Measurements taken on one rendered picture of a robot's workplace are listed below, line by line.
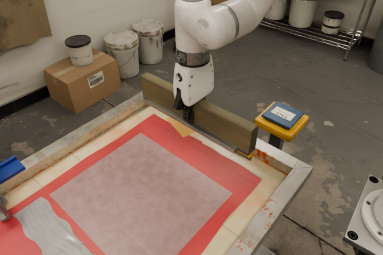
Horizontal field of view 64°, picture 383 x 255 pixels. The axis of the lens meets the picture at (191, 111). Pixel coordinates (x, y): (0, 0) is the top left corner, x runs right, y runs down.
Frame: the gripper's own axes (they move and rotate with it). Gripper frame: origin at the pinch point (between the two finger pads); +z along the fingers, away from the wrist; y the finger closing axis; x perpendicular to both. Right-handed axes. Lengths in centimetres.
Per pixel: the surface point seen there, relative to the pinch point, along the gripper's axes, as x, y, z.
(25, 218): 14.7, -41.2, 13.7
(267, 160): -18.0, 9.7, 13.2
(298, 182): -28.1, 6.3, 11.3
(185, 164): -1.5, -5.0, 14.6
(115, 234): -3.3, -30.1, 14.6
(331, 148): -13, 137, 110
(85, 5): 201, 91, 42
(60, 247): 2.9, -39.8, 14.3
